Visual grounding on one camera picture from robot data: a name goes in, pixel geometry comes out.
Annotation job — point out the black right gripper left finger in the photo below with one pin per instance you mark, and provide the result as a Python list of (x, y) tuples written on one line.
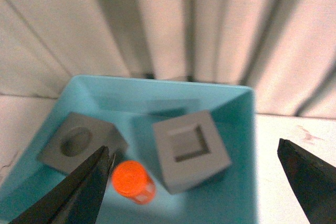
[(78, 197)]

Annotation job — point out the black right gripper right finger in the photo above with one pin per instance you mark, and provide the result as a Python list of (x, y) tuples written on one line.
[(312, 181)]

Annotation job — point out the orange cylinder part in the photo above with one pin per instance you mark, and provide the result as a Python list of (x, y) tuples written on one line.
[(132, 181)]

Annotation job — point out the gray block with round hole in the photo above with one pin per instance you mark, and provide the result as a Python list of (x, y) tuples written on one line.
[(77, 138)]

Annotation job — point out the gray block with square hole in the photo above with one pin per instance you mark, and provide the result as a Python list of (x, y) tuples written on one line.
[(190, 150)]

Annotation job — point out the light blue plastic box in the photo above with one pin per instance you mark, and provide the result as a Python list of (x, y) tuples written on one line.
[(133, 105)]

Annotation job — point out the pale gray-green curtain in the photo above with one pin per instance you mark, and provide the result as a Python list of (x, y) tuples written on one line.
[(283, 49)]

